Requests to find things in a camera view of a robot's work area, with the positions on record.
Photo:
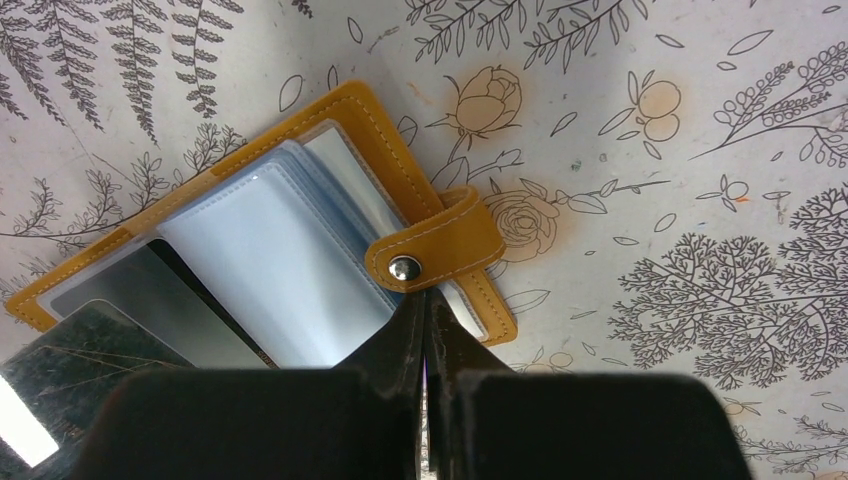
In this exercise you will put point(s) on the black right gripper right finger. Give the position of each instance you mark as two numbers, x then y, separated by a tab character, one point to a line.
487	421

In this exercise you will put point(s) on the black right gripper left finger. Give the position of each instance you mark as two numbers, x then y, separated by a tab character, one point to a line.
360	419

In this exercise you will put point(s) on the yellow leather card holder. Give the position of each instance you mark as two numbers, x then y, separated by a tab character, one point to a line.
311	235

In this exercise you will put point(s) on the white credit card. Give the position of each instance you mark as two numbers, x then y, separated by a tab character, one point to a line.
151	284

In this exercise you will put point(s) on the dark brown credit card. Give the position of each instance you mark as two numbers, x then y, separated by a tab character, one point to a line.
53	389

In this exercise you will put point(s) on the floral table mat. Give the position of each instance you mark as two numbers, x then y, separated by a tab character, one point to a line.
671	175

